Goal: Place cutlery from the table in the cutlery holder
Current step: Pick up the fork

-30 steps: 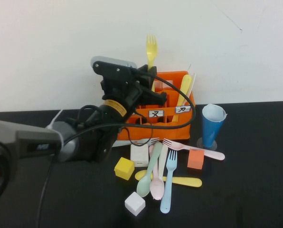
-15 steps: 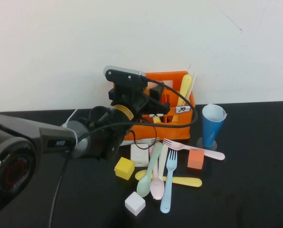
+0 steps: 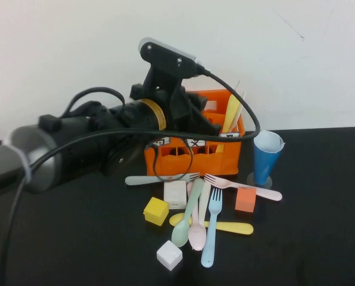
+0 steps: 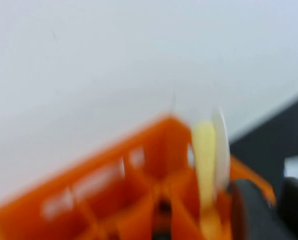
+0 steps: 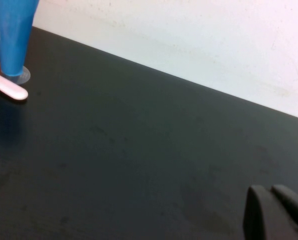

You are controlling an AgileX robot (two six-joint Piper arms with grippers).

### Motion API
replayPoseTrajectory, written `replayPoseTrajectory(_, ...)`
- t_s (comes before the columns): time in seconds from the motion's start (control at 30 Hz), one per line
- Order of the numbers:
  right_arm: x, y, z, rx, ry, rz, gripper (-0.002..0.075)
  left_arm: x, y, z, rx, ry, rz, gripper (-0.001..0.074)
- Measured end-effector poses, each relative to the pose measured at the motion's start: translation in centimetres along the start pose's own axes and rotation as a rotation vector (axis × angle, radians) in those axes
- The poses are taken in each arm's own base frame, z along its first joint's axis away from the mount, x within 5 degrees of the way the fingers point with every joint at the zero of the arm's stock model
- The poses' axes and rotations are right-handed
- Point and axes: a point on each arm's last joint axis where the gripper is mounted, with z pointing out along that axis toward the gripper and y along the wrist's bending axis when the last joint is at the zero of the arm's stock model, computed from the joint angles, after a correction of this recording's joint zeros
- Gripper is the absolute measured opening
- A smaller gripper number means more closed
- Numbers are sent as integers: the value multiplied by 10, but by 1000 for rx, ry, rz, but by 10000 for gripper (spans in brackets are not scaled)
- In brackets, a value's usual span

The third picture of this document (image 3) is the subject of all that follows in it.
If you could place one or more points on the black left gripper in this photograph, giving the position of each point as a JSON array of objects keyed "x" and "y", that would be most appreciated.
[{"x": 180, "y": 113}]

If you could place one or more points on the yellow plastic knife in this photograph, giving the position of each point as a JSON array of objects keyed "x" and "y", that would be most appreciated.
[
  {"x": 232, "y": 110},
  {"x": 234, "y": 227}
]

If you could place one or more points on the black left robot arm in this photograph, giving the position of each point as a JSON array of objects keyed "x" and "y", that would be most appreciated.
[{"x": 76, "y": 140}]

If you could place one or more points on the cream plastic cutlery piece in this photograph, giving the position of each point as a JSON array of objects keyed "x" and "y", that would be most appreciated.
[{"x": 240, "y": 113}]

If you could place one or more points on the orange plastic cutlery crate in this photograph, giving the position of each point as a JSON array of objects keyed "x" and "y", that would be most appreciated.
[{"x": 195, "y": 162}]

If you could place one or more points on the blue cone cup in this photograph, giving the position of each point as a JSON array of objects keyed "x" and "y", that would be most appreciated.
[{"x": 264, "y": 167}]

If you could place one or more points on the white rectangular box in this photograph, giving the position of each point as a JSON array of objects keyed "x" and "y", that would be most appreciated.
[{"x": 175, "y": 193}]

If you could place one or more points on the cream plastic knife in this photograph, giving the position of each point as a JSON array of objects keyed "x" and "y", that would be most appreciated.
[{"x": 204, "y": 202}]

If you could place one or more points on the pale green plastic fork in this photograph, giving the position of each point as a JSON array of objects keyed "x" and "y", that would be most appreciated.
[{"x": 141, "y": 180}]

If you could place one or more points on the orange cube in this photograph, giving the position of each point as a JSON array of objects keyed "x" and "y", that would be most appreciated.
[{"x": 245, "y": 201}]

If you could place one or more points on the pink plastic fork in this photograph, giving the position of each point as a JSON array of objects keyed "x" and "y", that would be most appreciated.
[{"x": 264, "y": 193}]

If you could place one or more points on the yellow cube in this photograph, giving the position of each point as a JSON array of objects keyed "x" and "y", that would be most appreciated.
[{"x": 155, "y": 210}]

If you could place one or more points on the pink plastic spoon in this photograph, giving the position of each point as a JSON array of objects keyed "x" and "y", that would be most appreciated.
[{"x": 196, "y": 235}]

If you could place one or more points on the pale green plastic spoon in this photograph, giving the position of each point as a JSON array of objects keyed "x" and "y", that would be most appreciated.
[{"x": 180, "y": 233}]

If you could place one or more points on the light blue plastic fork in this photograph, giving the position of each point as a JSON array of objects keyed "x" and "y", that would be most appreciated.
[{"x": 208, "y": 250}]

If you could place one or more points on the white cube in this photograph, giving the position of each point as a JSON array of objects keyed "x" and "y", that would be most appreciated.
[{"x": 169, "y": 254}]

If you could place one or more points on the black table mat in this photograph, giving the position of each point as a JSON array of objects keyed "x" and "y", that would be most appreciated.
[{"x": 314, "y": 208}]

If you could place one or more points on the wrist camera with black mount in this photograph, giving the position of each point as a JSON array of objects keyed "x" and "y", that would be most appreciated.
[{"x": 165, "y": 59}]

